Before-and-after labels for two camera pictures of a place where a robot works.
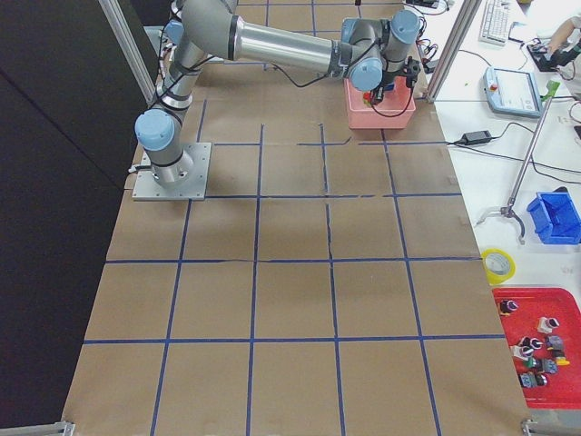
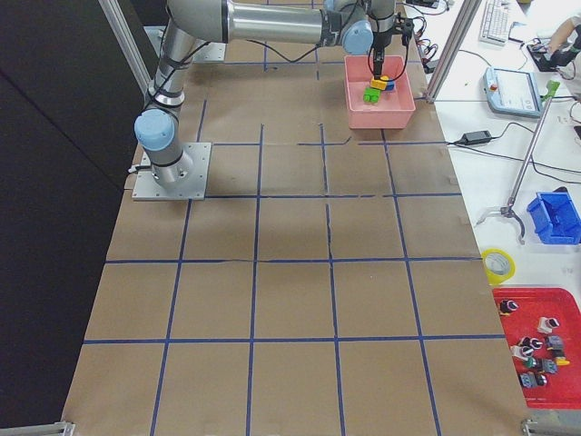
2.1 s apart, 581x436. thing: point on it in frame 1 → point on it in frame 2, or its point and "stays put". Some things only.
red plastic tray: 543,326 stays put
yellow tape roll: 493,277 stays put
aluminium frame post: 458,32 stays put
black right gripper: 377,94 → 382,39
